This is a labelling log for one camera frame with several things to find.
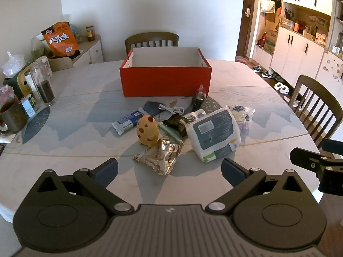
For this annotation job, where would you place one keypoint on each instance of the gold foil snack packet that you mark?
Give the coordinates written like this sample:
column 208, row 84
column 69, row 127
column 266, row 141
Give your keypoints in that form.
column 159, row 158

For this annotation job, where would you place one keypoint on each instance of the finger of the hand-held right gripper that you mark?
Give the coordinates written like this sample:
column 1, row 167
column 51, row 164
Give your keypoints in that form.
column 333, row 146
column 302, row 158

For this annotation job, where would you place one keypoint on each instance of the red lid jar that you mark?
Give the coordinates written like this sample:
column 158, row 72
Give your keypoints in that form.
column 90, row 33

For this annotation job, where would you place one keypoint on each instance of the white slippers pair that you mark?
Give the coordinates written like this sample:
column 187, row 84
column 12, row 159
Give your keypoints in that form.
column 282, row 88

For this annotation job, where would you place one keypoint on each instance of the white sideboard cabinet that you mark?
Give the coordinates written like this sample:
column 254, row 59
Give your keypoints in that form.
column 92, row 50

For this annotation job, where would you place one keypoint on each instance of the blue snack bar packet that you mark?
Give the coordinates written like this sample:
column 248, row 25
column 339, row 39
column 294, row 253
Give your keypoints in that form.
column 128, row 121

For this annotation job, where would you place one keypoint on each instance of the glass jar with dark contents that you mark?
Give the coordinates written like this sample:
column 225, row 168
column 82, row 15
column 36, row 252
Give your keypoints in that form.
column 45, row 88

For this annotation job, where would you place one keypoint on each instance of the clear plastic bag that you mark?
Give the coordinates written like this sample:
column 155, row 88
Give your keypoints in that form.
column 13, row 64

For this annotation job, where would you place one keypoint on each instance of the light wooden chair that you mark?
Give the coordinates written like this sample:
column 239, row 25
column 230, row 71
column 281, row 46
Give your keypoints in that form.
column 60, row 64

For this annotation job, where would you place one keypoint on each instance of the puzzle cube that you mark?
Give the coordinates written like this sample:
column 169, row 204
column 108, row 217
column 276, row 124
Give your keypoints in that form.
column 28, row 104

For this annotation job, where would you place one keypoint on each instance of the orange snack bag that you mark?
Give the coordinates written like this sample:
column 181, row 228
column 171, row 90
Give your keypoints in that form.
column 61, row 40

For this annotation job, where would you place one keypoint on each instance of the red cardboard box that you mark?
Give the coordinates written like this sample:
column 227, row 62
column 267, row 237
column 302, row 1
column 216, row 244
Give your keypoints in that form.
column 163, row 81

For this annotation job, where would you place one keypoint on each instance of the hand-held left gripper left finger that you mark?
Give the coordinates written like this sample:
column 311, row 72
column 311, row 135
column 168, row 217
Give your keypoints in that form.
column 106, row 170

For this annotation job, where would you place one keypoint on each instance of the white tissue pack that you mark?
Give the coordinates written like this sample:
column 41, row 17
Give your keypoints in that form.
column 213, row 133

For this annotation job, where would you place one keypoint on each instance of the dark snack packet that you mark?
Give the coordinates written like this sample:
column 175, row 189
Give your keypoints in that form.
column 175, row 123

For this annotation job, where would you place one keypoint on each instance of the white tote bag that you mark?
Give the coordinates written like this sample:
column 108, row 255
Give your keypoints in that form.
column 267, row 5

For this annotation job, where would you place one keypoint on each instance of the white blueberry snack packet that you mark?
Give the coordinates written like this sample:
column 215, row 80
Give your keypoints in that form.
column 241, row 115

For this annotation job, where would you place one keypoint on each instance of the cardboard carton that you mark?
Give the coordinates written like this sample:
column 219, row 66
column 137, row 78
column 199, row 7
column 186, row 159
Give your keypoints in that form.
column 271, row 41

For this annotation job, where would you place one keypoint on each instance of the dark blue pouch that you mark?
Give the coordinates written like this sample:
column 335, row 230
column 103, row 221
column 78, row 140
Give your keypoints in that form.
column 152, row 107

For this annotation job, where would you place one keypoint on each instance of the green stick packet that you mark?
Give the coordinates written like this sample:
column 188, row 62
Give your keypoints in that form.
column 170, row 132

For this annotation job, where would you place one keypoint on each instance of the green tissue box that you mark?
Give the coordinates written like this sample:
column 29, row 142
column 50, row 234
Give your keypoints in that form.
column 14, row 84

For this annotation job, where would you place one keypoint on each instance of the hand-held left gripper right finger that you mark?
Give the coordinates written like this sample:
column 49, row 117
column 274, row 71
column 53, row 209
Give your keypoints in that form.
column 232, row 171

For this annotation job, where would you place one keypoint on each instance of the dark wooden door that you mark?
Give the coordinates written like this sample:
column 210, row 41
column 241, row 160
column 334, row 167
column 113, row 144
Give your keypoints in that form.
column 244, row 32

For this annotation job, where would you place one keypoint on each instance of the dark wooden chair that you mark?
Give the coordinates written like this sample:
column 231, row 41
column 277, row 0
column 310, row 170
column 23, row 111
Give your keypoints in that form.
column 316, row 104
column 150, row 38

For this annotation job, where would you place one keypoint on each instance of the dark sneaker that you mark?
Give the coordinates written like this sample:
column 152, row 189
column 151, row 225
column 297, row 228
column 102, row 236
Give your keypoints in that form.
column 257, row 68
column 267, row 74

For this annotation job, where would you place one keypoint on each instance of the brown mug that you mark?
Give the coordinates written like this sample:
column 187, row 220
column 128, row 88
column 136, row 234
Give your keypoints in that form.
column 12, row 116

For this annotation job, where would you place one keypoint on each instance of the yellow spotted toy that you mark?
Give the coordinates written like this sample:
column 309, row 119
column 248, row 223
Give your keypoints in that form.
column 146, row 132

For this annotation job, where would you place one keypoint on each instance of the small dark knotted packet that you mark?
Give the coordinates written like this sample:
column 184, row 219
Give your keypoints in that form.
column 198, row 96

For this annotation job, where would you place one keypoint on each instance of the white wall cabinet unit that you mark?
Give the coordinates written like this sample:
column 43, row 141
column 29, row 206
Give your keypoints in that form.
column 297, row 42

